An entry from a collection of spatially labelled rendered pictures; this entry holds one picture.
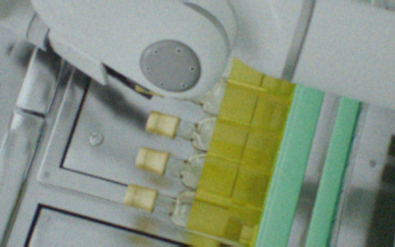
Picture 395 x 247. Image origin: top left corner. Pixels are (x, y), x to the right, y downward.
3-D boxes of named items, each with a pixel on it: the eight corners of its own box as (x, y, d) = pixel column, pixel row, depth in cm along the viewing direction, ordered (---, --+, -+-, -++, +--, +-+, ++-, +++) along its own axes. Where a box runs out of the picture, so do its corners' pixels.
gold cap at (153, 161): (171, 148, 124) (142, 140, 124) (165, 166, 122) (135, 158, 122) (168, 163, 127) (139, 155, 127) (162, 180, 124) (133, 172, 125)
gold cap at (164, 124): (180, 120, 128) (152, 112, 128) (180, 114, 124) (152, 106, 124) (173, 141, 127) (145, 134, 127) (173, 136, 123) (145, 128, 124)
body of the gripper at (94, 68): (43, 57, 133) (104, 93, 132) (32, 33, 123) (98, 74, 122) (70, 20, 135) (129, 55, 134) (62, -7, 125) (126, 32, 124)
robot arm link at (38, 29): (33, 51, 133) (48, 60, 133) (24, 30, 125) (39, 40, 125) (60, 13, 135) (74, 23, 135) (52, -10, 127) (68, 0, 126)
